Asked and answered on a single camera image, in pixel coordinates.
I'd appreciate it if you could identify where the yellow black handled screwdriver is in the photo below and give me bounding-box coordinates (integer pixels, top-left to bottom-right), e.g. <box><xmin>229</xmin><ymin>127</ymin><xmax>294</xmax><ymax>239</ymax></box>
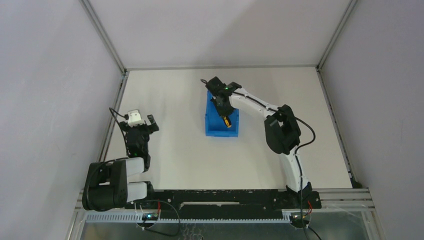
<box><xmin>221</xmin><ymin>116</ymin><xmax>232</xmax><ymax>128</ymax></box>

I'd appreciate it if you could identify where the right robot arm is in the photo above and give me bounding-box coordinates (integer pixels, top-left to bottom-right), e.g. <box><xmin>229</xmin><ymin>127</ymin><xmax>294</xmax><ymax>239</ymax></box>
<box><xmin>201</xmin><ymin>76</ymin><xmax>316</xmax><ymax>208</ymax></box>

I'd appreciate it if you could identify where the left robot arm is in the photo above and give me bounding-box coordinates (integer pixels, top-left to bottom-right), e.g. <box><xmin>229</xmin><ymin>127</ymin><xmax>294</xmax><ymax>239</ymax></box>
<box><xmin>82</xmin><ymin>111</ymin><xmax>159</xmax><ymax>212</ymax></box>

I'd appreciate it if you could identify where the blue plastic bin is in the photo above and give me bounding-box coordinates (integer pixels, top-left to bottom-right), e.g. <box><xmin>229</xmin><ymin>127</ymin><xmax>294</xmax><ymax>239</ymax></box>
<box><xmin>204</xmin><ymin>91</ymin><xmax>240</xmax><ymax>138</ymax></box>

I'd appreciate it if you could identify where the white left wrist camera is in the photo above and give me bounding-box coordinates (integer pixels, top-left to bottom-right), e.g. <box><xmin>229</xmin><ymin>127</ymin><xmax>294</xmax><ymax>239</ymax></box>
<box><xmin>127</xmin><ymin>109</ymin><xmax>146</xmax><ymax>128</ymax></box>

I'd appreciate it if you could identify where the left controller board with cables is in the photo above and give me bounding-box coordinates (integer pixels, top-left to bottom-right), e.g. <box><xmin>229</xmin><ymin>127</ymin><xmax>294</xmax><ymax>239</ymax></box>
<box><xmin>135</xmin><ymin>199</ymin><xmax>182</xmax><ymax>238</ymax></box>

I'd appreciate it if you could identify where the controller board with cables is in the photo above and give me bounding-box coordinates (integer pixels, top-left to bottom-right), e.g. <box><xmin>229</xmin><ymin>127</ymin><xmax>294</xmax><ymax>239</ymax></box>
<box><xmin>289</xmin><ymin>200</ymin><xmax>323</xmax><ymax>240</ymax></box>
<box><xmin>135</xmin><ymin>199</ymin><xmax>182</xmax><ymax>238</ymax></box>

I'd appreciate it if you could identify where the grey slotted cable duct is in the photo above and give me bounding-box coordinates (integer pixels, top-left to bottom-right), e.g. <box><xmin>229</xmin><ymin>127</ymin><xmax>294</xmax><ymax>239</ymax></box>
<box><xmin>85</xmin><ymin>212</ymin><xmax>291</xmax><ymax>224</ymax></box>

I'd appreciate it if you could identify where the black mounting rail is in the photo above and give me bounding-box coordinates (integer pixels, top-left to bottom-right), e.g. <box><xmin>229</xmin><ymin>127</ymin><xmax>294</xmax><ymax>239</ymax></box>
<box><xmin>125</xmin><ymin>189</ymin><xmax>322</xmax><ymax>219</ymax></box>

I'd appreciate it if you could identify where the right controller board with cables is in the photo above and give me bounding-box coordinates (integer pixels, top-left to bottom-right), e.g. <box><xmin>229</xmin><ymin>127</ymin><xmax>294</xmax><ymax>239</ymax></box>
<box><xmin>289</xmin><ymin>200</ymin><xmax>323</xmax><ymax>240</ymax></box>

